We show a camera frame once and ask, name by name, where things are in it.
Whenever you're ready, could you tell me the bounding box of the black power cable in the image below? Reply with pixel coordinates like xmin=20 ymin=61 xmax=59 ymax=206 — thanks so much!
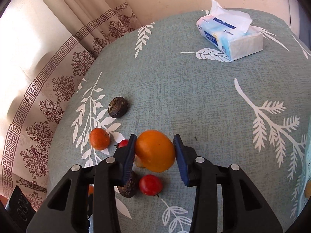
xmin=286 ymin=0 xmax=292 ymax=27

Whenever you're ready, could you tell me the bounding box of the large orange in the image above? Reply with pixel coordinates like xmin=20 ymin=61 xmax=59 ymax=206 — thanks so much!
xmin=135 ymin=130 xmax=176 ymax=173

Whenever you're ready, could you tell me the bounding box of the grey padded cushion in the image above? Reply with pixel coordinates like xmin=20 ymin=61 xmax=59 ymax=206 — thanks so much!
xmin=298 ymin=0 xmax=311 ymax=46

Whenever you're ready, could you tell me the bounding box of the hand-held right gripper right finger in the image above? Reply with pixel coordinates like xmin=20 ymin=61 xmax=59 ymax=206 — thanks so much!
xmin=173 ymin=134 xmax=283 ymax=233

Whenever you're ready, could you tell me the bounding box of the beige patterned curtain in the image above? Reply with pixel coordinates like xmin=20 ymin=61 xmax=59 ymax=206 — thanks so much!
xmin=0 ymin=0 xmax=156 ymax=211

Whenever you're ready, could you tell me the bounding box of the blue white tissue pack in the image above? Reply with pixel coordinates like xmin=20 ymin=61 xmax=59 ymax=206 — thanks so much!
xmin=196 ymin=0 xmax=263 ymax=62

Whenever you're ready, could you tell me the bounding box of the large red tomato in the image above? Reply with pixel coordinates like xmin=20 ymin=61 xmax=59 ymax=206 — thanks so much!
xmin=139 ymin=174 xmax=163 ymax=197

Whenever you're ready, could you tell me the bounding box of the light blue plastic fruit basket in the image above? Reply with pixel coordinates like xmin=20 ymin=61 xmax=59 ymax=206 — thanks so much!
xmin=290 ymin=136 xmax=311 ymax=221

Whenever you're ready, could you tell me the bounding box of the dark wrinkled passion fruit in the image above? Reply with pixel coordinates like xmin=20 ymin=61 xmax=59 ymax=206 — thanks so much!
xmin=117 ymin=171 xmax=139 ymax=198
xmin=108 ymin=97 xmax=129 ymax=118

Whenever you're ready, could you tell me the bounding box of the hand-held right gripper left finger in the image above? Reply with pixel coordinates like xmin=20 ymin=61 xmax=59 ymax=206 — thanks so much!
xmin=26 ymin=133 xmax=138 ymax=233

